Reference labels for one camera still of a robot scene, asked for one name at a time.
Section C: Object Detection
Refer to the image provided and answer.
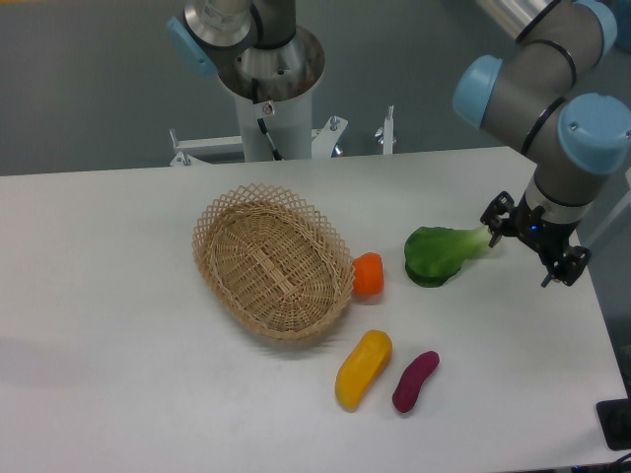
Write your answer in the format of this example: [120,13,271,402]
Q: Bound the woven wicker basket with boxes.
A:
[191,184,354,342]

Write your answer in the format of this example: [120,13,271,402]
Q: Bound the green toy bok choy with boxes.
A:
[403,226,491,288]

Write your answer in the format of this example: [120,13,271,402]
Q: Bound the orange toy pepper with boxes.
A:
[353,252,385,297]

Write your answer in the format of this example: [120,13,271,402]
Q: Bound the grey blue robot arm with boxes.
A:
[167,1,630,285]

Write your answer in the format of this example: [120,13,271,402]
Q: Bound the yellow toy mango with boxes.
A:
[334,330,392,412]

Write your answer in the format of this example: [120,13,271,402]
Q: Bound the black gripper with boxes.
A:
[480,191,591,288]

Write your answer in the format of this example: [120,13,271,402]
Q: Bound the purple toy sweet potato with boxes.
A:
[391,351,440,414]

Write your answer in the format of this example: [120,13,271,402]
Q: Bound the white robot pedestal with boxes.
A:
[217,27,326,163]

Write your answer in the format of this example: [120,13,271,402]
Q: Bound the black device at table edge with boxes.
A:
[596,399,630,451]

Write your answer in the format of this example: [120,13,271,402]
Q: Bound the black cable on pedestal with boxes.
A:
[250,77,287,162]

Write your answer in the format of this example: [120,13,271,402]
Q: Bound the white metal base frame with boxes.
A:
[168,104,398,167]

